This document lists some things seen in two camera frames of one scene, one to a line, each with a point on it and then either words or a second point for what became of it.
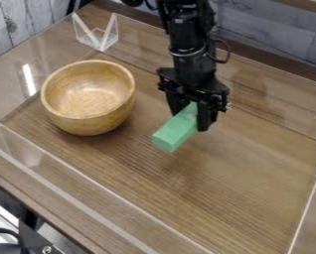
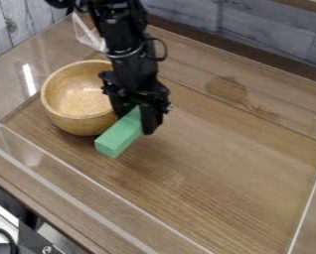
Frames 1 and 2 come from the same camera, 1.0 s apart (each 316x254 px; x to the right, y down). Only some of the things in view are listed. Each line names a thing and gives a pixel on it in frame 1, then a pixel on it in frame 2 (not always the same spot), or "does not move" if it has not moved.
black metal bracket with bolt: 32,242 does not move
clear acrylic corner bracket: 96,38 does not move
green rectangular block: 178,128 → 121,135
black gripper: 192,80 → 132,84
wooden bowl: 87,95 does not move
